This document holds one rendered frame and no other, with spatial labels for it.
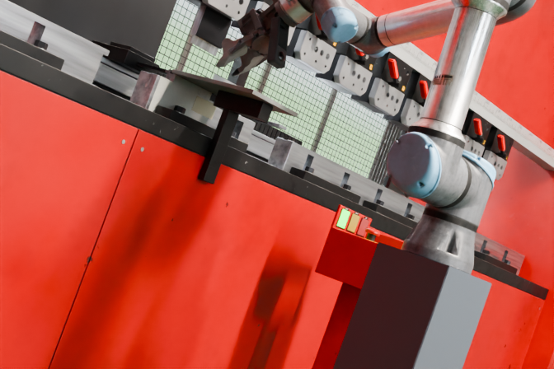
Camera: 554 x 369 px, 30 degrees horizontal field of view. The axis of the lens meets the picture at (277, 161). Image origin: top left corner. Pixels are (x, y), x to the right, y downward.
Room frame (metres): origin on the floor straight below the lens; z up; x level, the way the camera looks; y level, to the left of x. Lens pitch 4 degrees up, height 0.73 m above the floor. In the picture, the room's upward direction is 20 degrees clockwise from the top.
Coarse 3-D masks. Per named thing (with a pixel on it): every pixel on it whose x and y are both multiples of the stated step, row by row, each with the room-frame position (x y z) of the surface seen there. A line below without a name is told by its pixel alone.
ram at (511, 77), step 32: (384, 0) 2.96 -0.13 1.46; (416, 0) 3.08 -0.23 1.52; (544, 0) 3.68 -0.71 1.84; (512, 32) 3.57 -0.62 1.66; (544, 32) 3.75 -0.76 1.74; (416, 64) 3.17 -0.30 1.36; (512, 64) 3.63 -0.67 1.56; (544, 64) 3.81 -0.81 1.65; (512, 96) 3.69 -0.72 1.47; (544, 96) 3.88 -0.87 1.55; (512, 128) 3.76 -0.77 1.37; (544, 128) 3.96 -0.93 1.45; (544, 160) 4.03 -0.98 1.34
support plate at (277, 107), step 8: (176, 72) 2.43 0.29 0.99; (184, 72) 2.42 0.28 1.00; (192, 80) 2.44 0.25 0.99; (200, 80) 2.38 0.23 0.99; (208, 80) 2.37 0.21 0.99; (216, 80) 2.35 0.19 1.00; (208, 88) 2.50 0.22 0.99; (216, 88) 2.43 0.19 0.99; (224, 88) 2.37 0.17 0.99; (232, 88) 2.32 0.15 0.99; (240, 88) 2.30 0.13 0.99; (248, 88) 2.29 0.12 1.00; (248, 96) 2.36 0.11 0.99; (256, 96) 2.30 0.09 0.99; (264, 96) 2.31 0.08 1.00; (272, 104) 2.34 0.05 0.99; (280, 104) 2.36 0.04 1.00; (280, 112) 2.44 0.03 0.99; (288, 112) 2.39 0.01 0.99
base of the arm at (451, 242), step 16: (416, 224) 2.14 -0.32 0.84; (432, 224) 2.09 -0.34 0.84; (448, 224) 2.07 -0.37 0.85; (464, 224) 2.08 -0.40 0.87; (416, 240) 2.09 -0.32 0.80; (432, 240) 2.07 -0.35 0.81; (448, 240) 2.07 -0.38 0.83; (464, 240) 2.08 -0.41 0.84; (432, 256) 2.06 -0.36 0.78; (448, 256) 2.06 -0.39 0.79; (464, 256) 2.07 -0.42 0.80; (464, 272) 2.08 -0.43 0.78
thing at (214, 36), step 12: (204, 12) 2.48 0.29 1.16; (216, 12) 2.51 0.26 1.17; (204, 24) 2.49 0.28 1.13; (216, 24) 2.52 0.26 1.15; (228, 24) 2.55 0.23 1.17; (192, 36) 2.49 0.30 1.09; (204, 36) 2.50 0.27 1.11; (216, 36) 2.53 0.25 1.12; (204, 48) 2.53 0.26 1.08; (216, 48) 2.56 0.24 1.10
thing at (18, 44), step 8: (0, 32) 1.99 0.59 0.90; (0, 40) 1.99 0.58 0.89; (8, 40) 2.01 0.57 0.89; (16, 40) 2.02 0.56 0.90; (16, 48) 2.03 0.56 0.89; (24, 48) 2.04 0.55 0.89; (32, 48) 2.05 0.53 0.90; (32, 56) 2.06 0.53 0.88; (40, 56) 2.07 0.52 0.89; (48, 56) 2.09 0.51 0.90; (56, 56) 2.10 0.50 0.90; (48, 64) 2.09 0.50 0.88; (56, 64) 2.11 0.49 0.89
